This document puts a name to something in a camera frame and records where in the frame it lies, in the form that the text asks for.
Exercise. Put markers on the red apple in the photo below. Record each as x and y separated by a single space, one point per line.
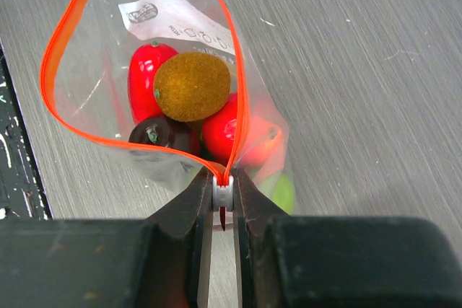
218 134

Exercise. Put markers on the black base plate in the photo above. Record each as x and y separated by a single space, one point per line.
22 192

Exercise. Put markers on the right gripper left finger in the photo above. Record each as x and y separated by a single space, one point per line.
161 261

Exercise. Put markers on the green apple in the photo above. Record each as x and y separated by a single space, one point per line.
280 189

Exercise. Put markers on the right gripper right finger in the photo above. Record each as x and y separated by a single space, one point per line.
338 261

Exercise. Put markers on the clear zip top bag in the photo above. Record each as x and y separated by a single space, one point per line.
84 75

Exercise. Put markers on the red oval fruit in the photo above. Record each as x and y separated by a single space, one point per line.
143 66

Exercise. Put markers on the dark maroon fruit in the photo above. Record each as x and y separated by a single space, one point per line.
163 131

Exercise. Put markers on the orange brown fruit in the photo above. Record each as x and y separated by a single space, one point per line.
192 86

